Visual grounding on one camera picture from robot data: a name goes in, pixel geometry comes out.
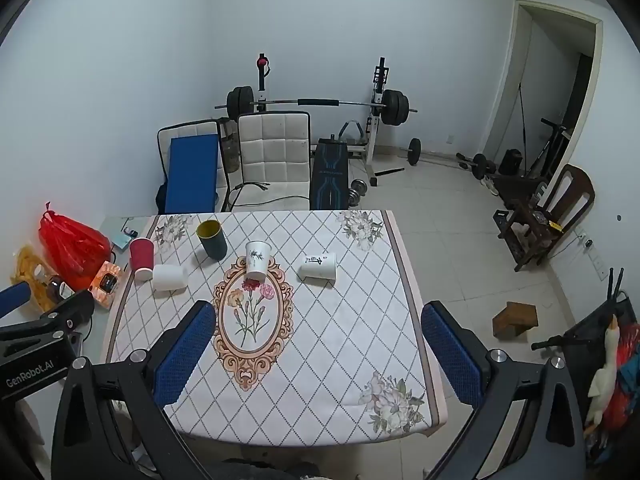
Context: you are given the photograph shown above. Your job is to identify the red paper cup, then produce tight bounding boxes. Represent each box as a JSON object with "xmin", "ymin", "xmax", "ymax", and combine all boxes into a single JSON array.
[{"xmin": 129, "ymin": 237, "xmax": 155, "ymax": 281}]

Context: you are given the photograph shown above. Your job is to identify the white cup with bamboo print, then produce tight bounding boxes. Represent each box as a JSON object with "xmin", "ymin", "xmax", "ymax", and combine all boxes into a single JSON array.
[{"xmin": 244, "ymin": 240, "xmax": 272, "ymax": 281}]

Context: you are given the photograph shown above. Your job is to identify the black router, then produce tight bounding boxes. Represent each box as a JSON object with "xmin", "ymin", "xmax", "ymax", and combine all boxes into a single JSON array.
[{"xmin": 606, "ymin": 267, "xmax": 627, "ymax": 303}]

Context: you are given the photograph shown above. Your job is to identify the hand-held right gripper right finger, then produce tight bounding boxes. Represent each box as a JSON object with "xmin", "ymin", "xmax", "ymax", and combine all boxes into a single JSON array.
[{"xmin": 420, "ymin": 301, "xmax": 588, "ymax": 480}]

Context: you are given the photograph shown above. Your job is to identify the plain white cup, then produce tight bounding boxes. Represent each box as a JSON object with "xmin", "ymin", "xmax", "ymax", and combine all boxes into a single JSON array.
[{"xmin": 152, "ymin": 264, "xmax": 188, "ymax": 292}]

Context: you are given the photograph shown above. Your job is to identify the black cart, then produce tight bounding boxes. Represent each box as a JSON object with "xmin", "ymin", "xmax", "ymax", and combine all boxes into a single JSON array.
[{"xmin": 531, "ymin": 296, "xmax": 640, "ymax": 466}]

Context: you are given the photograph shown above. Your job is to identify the white duck toy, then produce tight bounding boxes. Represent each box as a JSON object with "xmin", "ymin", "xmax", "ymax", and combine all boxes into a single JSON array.
[{"xmin": 584, "ymin": 314, "xmax": 622, "ymax": 437}]

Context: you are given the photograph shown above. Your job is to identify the yellow plastic bag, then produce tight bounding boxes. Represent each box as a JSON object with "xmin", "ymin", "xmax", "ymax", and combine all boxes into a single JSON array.
[{"xmin": 11, "ymin": 245, "xmax": 57, "ymax": 312}]

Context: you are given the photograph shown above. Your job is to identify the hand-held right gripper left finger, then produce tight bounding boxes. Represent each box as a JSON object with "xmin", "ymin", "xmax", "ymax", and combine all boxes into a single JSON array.
[{"xmin": 50, "ymin": 300, "xmax": 221, "ymax": 480}]

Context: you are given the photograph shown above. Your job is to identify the black kick scooter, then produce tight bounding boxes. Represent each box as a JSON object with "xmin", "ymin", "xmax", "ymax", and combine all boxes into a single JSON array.
[{"xmin": 529, "ymin": 118, "xmax": 572, "ymax": 177}]

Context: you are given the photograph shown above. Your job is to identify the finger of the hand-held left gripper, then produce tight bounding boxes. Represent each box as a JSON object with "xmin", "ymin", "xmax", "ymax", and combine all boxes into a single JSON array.
[
  {"xmin": 0, "ymin": 290, "xmax": 96, "ymax": 344},
  {"xmin": 0, "ymin": 281, "xmax": 32, "ymax": 319}
]

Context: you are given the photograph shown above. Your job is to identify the orange tissue packet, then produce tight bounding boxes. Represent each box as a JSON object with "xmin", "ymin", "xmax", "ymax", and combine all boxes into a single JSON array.
[{"xmin": 90, "ymin": 261, "xmax": 124, "ymax": 309}]

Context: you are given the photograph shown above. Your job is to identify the chrome dumbbell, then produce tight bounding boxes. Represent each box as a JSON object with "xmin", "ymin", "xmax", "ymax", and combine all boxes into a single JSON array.
[{"xmin": 349, "ymin": 179, "xmax": 372, "ymax": 207}]

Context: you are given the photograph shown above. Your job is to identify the teal notebook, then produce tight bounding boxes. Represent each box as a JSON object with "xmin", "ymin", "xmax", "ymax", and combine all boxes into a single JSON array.
[{"xmin": 102, "ymin": 217, "xmax": 139, "ymax": 252}]

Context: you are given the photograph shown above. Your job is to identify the barbell with black plates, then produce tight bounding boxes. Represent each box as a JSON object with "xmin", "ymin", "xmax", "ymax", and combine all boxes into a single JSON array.
[{"xmin": 215, "ymin": 86, "xmax": 419, "ymax": 127}]

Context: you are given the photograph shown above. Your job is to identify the small barbell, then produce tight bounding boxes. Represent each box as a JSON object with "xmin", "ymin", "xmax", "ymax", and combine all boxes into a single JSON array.
[{"xmin": 407, "ymin": 137, "xmax": 476, "ymax": 167}]

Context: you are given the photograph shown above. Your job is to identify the white barbell rack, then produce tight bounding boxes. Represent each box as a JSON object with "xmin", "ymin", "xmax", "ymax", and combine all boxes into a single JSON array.
[{"xmin": 254, "ymin": 53, "xmax": 392, "ymax": 187}]

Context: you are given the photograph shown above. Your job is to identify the white cup with black print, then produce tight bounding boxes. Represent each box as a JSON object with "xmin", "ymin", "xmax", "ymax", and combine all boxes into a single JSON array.
[{"xmin": 298, "ymin": 252, "xmax": 337, "ymax": 282}]

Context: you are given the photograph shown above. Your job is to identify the wooden block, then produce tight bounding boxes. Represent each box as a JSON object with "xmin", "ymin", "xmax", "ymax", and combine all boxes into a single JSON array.
[{"xmin": 492, "ymin": 301, "xmax": 539, "ymax": 342}]

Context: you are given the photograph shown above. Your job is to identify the red plastic bag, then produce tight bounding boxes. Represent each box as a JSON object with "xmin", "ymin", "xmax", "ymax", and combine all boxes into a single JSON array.
[{"xmin": 39, "ymin": 202, "xmax": 112, "ymax": 291}]

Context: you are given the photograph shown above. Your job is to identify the white padded chair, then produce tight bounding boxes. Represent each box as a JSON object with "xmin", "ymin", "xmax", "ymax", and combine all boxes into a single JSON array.
[
  {"xmin": 157, "ymin": 119, "xmax": 232, "ymax": 214},
  {"xmin": 234, "ymin": 111, "xmax": 312, "ymax": 211}
]

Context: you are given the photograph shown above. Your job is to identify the black bag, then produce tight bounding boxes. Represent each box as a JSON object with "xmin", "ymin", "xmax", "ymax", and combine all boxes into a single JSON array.
[{"xmin": 499, "ymin": 148, "xmax": 523, "ymax": 176}]

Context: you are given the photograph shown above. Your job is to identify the dark wooden chair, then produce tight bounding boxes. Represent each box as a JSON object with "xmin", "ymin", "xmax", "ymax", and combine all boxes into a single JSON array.
[{"xmin": 496, "ymin": 163, "xmax": 596, "ymax": 273}]

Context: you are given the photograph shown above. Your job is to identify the white door frame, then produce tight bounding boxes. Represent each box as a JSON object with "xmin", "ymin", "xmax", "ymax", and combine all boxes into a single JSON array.
[{"xmin": 481, "ymin": 0, "xmax": 604, "ymax": 183}]

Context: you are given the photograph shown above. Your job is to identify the black dumbbell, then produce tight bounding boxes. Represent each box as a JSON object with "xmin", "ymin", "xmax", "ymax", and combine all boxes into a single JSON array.
[{"xmin": 457, "ymin": 152, "xmax": 497, "ymax": 181}]

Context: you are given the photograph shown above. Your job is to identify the brown glass bottle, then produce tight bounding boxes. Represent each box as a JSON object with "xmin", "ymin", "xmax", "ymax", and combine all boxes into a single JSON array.
[{"xmin": 46, "ymin": 275, "xmax": 77, "ymax": 307}]

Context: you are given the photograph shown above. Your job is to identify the floral diamond pattern tablecloth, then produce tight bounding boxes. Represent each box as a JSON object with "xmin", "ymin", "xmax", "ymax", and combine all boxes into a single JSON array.
[{"xmin": 102, "ymin": 210, "xmax": 448, "ymax": 447}]

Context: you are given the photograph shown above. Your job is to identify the white power strip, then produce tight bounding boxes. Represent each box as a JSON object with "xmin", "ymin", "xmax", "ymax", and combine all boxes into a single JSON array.
[{"xmin": 574, "ymin": 229, "xmax": 610, "ymax": 282}]

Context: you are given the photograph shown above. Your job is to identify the dark green cup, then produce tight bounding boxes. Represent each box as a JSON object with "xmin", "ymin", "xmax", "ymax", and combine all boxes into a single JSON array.
[{"xmin": 196, "ymin": 219, "xmax": 228, "ymax": 261}]

